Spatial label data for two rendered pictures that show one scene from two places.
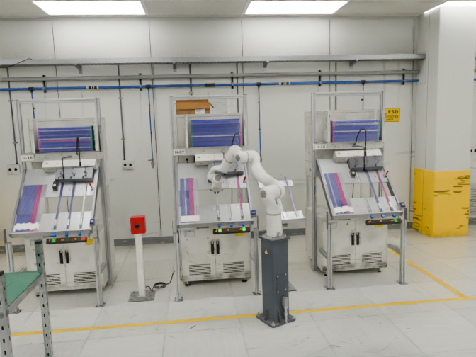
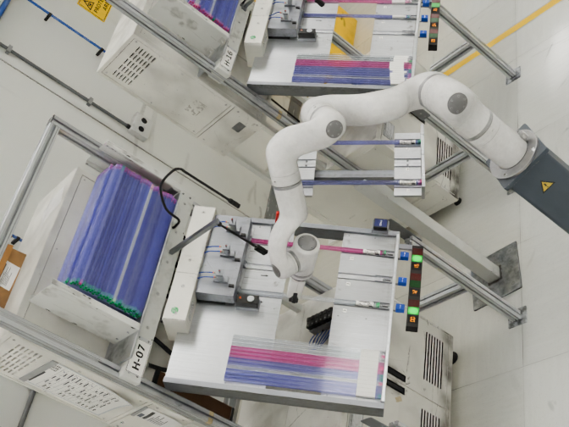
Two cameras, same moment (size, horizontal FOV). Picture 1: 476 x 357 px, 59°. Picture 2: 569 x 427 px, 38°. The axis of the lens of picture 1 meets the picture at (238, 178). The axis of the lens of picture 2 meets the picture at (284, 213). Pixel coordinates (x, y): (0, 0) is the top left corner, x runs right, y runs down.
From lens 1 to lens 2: 250 cm
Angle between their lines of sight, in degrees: 39
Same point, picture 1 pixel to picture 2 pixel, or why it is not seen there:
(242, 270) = (441, 346)
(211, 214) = (361, 320)
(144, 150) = not seen: outside the picture
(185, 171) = (199, 363)
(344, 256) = (439, 146)
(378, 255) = not seen: hidden behind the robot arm
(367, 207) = (399, 36)
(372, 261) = not seen: hidden behind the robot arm
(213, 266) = (427, 404)
